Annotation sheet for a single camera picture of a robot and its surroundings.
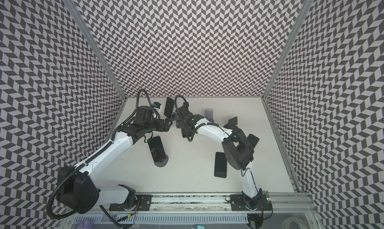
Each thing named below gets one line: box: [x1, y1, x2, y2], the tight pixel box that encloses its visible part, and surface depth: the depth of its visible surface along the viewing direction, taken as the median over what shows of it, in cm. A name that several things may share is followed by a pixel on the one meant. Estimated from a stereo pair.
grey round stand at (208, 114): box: [204, 109, 215, 123], surface depth 101 cm
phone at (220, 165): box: [214, 152, 227, 179], surface depth 84 cm
